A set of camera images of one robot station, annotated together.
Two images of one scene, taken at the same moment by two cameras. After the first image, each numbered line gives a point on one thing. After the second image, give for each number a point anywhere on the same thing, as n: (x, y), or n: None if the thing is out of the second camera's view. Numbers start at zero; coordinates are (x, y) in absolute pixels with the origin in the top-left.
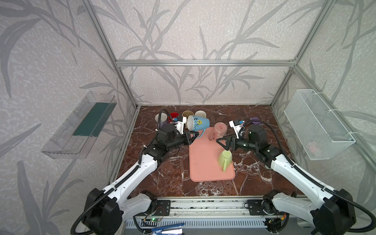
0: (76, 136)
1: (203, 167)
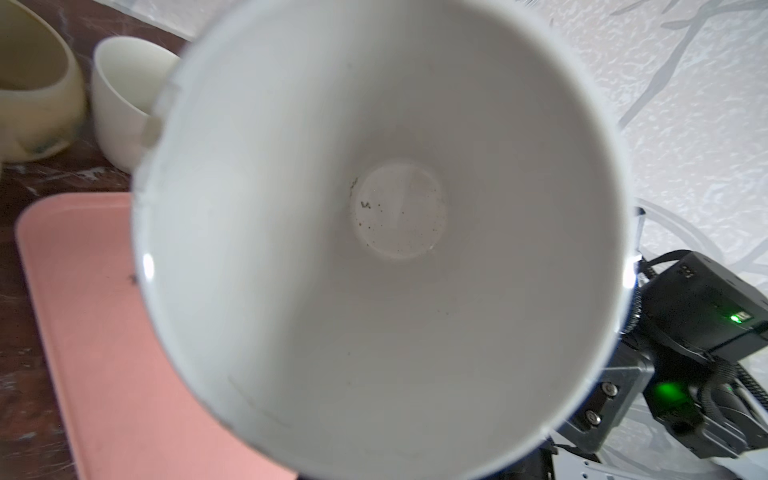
0: None
1: (130, 410)
